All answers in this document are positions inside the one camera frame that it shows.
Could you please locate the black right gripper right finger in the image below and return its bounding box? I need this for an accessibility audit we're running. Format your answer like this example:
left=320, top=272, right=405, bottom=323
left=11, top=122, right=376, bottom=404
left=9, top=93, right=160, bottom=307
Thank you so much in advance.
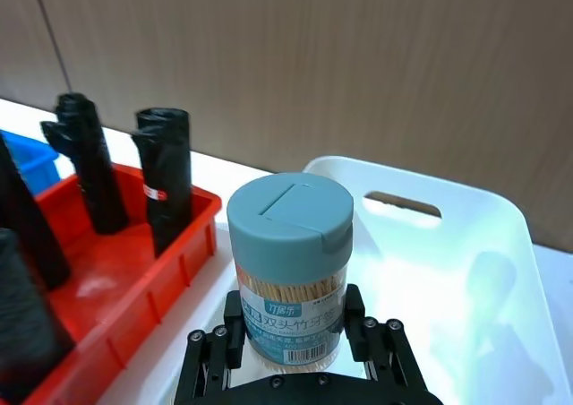
left=340, top=283, right=431, bottom=405

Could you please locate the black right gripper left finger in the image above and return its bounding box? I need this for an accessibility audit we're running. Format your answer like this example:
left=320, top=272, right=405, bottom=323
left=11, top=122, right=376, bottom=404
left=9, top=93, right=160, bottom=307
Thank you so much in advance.
left=175, top=289, right=249, bottom=405

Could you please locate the toothpick jar with grey-blue lid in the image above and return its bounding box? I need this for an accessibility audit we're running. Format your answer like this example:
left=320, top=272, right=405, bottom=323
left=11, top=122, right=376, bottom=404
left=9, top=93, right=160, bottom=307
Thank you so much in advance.
left=226, top=171, right=355, bottom=372

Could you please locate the red plastic bin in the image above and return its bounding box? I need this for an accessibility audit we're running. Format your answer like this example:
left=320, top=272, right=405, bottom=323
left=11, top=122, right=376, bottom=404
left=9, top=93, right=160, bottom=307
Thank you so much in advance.
left=0, top=162, right=223, bottom=405

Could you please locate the black garbage bag roll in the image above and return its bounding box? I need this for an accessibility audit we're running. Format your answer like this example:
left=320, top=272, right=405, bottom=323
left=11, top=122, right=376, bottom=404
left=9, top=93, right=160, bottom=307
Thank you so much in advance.
left=0, top=228, right=76, bottom=383
left=40, top=92, right=131, bottom=236
left=0, top=132, right=73, bottom=290
left=131, top=107, right=194, bottom=258

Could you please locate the blue plastic bin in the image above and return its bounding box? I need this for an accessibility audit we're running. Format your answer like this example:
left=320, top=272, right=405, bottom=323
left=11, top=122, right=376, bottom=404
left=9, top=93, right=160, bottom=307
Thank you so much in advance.
left=0, top=129, right=60, bottom=196

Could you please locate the white plastic basket with handle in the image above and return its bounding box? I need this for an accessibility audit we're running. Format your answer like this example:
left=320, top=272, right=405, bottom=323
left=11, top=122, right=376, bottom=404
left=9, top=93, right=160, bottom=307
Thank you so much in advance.
left=157, top=155, right=564, bottom=405

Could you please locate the thin dark cable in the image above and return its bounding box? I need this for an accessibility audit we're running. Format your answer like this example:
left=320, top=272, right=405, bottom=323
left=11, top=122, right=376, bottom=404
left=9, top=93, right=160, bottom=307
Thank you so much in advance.
left=29, top=0, right=73, bottom=91

